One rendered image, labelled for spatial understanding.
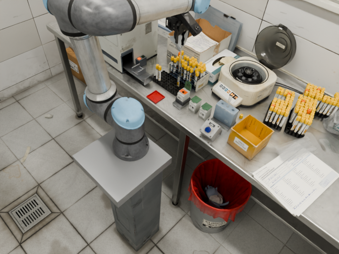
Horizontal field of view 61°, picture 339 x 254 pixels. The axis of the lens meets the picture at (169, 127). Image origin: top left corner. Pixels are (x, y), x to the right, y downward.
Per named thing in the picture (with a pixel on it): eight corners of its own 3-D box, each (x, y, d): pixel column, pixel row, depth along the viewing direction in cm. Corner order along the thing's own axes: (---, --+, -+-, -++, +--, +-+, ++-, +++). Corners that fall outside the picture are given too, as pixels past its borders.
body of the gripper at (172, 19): (176, 22, 130) (178, -4, 121) (190, 30, 127) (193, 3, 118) (164, 28, 127) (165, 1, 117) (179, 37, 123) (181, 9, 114)
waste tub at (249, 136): (225, 142, 130) (230, 128, 122) (243, 128, 136) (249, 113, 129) (249, 161, 124) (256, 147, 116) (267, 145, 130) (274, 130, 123)
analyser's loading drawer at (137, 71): (119, 67, 158) (118, 59, 154) (128, 62, 162) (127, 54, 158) (144, 85, 150) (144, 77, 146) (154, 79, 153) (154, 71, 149)
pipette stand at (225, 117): (210, 119, 139) (214, 105, 131) (219, 112, 142) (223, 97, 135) (227, 131, 134) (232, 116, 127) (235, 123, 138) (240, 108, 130)
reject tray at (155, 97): (146, 97, 147) (146, 96, 146) (156, 90, 150) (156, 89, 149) (155, 104, 144) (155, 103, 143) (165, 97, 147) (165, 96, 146)
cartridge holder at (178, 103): (172, 104, 144) (172, 99, 142) (184, 96, 149) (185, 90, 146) (180, 110, 142) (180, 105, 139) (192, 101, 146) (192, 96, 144)
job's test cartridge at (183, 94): (176, 101, 144) (177, 91, 139) (182, 96, 146) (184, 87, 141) (182, 105, 142) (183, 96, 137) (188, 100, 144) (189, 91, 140)
